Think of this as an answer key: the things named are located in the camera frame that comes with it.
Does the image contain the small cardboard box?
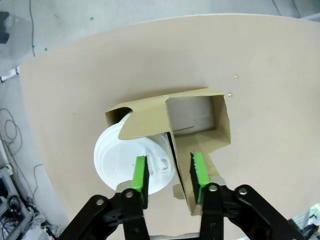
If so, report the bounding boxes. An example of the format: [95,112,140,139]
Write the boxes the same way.
[104,87,232,217]

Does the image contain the black floor cable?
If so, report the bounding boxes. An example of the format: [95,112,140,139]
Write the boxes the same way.
[27,0,36,57]

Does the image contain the electronics and cable pile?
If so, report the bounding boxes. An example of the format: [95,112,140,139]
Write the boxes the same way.
[0,159,62,240]

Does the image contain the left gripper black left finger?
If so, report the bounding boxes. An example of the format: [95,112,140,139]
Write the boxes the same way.
[57,154,151,240]

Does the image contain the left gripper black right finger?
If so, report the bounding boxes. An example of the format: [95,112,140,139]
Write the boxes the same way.
[189,151,305,240]

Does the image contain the white paper cup with lid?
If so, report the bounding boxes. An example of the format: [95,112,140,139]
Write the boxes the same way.
[93,95,215,196]

